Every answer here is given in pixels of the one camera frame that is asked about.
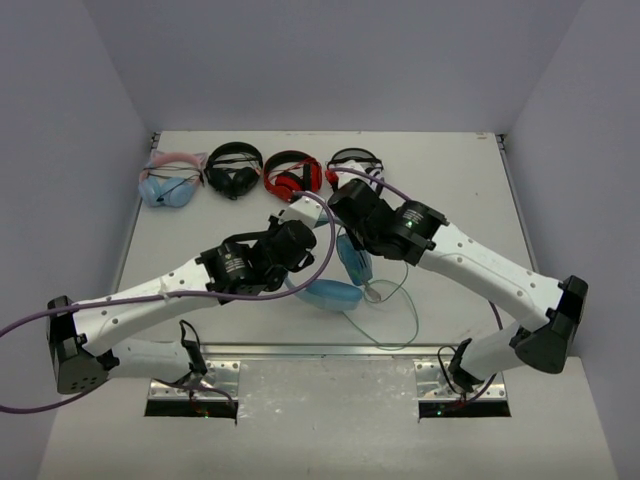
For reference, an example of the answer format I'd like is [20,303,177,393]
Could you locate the light blue over-ear headphones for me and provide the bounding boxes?
[284,209,373,312]

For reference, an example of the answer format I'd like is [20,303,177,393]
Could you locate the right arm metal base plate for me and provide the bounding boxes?
[414,357,511,419]

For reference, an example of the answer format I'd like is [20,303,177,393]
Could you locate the red black headphones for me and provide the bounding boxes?
[263,150,323,203]

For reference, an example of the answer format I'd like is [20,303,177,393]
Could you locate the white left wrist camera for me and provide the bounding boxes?
[280,192,323,230]

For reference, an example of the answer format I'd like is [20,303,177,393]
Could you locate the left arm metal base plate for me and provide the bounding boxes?
[144,358,242,421]

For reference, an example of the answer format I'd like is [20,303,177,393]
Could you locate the black left base wire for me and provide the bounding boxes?
[175,319,209,386]

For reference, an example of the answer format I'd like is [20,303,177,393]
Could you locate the black base wire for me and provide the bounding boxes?
[435,338,476,401]
[175,319,209,386]

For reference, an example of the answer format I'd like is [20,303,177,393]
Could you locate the pink blue cat-ear headphones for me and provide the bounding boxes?
[138,149,207,208]

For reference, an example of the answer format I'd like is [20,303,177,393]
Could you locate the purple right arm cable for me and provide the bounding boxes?
[329,168,504,401]

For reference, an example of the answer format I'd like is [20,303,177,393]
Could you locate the red white right wrist camera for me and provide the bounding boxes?
[325,161,366,189]

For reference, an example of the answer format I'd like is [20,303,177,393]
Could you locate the black right base wire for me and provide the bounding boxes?
[435,338,476,401]

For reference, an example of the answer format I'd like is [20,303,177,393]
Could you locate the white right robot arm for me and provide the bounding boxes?
[328,180,588,392]

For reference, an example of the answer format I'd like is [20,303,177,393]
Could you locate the aluminium table edge rail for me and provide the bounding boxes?
[107,341,466,359]

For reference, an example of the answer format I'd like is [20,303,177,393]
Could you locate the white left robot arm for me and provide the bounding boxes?
[47,220,316,395]

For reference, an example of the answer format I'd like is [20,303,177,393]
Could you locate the white black headphones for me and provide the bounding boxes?
[325,147,384,192]

